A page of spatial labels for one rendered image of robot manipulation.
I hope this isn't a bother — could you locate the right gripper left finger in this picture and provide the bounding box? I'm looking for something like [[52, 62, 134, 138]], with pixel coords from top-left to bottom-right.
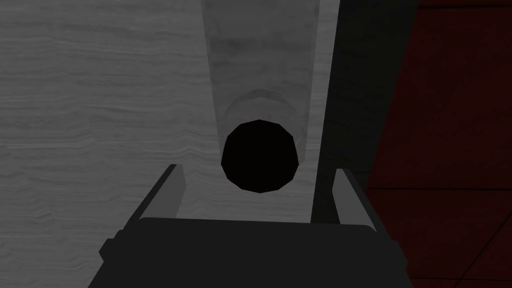
[[124, 163, 187, 231]]

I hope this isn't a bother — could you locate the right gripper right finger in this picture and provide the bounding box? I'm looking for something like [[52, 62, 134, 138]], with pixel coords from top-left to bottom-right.
[[332, 168, 386, 233]]

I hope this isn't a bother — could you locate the black round door knob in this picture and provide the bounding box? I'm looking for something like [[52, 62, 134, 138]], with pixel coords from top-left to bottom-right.
[[220, 118, 300, 195]]

